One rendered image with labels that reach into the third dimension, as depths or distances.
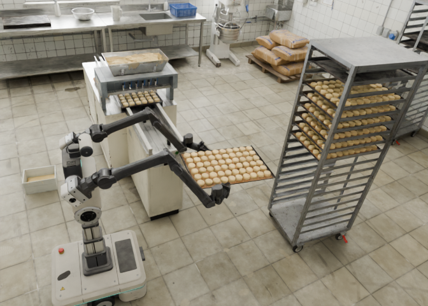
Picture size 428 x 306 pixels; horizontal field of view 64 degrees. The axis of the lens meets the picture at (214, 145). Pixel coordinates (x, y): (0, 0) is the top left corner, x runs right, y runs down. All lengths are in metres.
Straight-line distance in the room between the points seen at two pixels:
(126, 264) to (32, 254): 0.92
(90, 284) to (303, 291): 1.68
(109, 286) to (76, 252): 0.42
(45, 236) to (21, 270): 0.35
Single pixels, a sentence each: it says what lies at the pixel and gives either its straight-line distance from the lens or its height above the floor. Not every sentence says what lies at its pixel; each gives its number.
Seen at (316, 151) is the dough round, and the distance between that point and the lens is 2.74.
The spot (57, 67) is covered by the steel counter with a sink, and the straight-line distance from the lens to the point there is 6.00.
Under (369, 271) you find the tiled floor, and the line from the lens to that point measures 3.53.
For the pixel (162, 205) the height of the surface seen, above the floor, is 0.19.
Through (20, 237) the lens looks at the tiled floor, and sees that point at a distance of 3.56.
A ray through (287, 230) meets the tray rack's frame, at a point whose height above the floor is 0.15.
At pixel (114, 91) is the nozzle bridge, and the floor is 1.05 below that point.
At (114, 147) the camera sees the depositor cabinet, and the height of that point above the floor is 0.45.
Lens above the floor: 2.56
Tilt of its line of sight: 36 degrees down
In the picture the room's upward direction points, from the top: 6 degrees clockwise
